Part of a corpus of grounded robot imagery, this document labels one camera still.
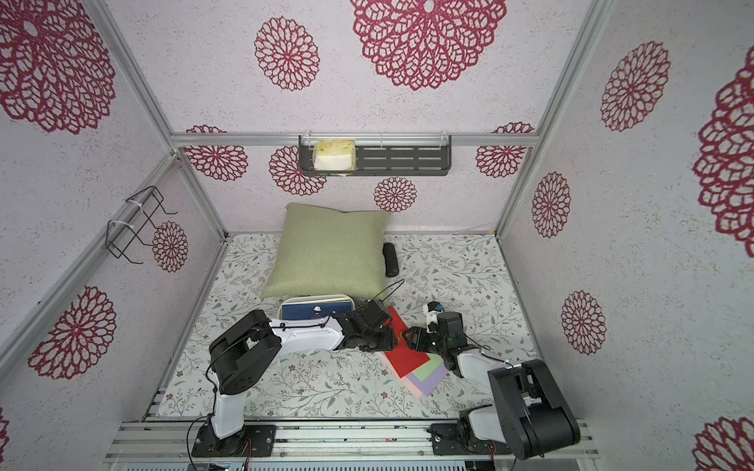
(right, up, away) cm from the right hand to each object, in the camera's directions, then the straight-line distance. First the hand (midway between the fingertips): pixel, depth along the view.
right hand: (408, 331), depth 91 cm
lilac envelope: (+6, -13, -7) cm, 16 cm away
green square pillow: (-29, +25, +6) cm, 39 cm away
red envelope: (-2, -7, -3) cm, 8 cm away
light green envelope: (+4, -10, -5) cm, 12 cm away
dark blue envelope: (-29, +6, +1) cm, 30 cm away
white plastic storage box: (-37, +10, +4) cm, 38 cm away
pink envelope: (-1, -13, -7) cm, 15 cm away
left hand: (-5, -4, -2) cm, 6 cm away
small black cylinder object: (-4, +19, +15) cm, 25 cm away
